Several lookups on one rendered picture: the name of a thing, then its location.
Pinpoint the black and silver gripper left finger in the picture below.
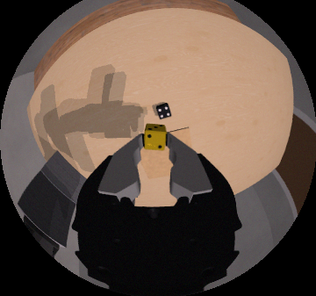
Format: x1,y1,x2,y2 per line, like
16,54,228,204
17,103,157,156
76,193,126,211
72,134,145,232

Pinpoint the yellow die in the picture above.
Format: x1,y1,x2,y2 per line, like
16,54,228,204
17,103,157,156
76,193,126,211
144,124,167,150

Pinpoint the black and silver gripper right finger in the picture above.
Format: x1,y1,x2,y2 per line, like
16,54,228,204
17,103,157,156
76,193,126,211
166,133,242,232

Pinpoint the black die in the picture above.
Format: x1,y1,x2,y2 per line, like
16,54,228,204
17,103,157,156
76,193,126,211
156,103,172,119

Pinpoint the brown square mat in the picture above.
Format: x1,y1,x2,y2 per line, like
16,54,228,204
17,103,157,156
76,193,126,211
140,127,191,179

